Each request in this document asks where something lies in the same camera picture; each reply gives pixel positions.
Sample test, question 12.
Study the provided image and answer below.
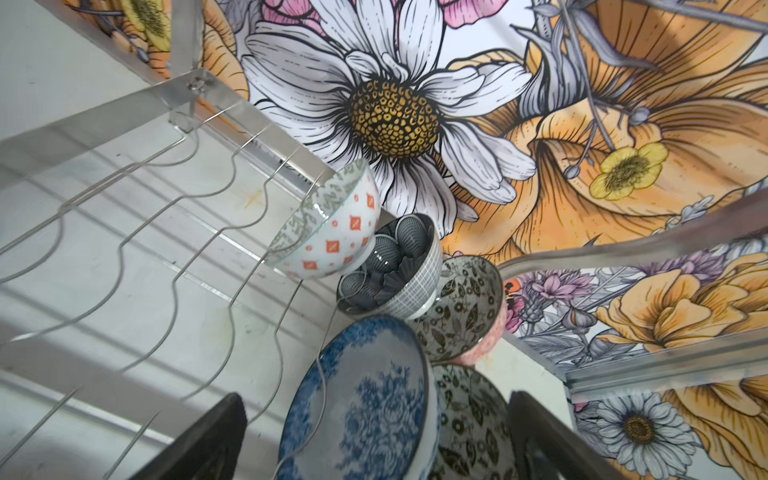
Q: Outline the pink rimmed patterned bowl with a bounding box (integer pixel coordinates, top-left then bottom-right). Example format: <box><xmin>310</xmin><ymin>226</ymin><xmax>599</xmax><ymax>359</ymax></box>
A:
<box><xmin>406</xmin><ymin>256</ymin><xmax>507</xmax><ymax>366</ymax></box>

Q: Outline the green geometric pattern bowl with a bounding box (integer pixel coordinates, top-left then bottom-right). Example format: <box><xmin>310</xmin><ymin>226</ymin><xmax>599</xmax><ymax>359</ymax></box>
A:
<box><xmin>264</xmin><ymin>159</ymin><xmax>381</xmax><ymax>280</ymax></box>

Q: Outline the silver metal dish rack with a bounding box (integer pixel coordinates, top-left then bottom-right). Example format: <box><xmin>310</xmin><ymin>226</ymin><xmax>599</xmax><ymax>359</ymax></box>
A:
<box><xmin>1</xmin><ymin>1</ymin><xmax>767</xmax><ymax>479</ymax></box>

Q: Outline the blue white floral bowl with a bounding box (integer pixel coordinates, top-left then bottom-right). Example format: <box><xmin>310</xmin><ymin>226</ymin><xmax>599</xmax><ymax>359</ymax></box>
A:
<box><xmin>274</xmin><ymin>316</ymin><xmax>439</xmax><ymax>479</ymax></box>

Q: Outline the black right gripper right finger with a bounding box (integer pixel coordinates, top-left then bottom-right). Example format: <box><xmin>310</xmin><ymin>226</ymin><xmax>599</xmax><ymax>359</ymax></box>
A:
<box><xmin>507</xmin><ymin>391</ymin><xmax>623</xmax><ymax>480</ymax></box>

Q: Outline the right aluminium corner post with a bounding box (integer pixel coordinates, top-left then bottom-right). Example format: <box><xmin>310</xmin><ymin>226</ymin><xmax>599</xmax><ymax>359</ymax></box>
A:
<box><xmin>565</xmin><ymin>328</ymin><xmax>767</xmax><ymax>402</ymax></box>

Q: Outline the dark blue petal bowl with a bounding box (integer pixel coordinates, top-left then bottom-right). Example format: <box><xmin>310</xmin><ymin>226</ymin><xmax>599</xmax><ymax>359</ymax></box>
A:
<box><xmin>336</xmin><ymin>213</ymin><xmax>443</xmax><ymax>321</ymax></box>

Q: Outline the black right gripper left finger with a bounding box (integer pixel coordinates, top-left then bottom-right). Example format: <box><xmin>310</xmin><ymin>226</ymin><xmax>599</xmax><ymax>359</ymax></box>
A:
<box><xmin>131</xmin><ymin>392</ymin><xmax>247</xmax><ymax>480</ymax></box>

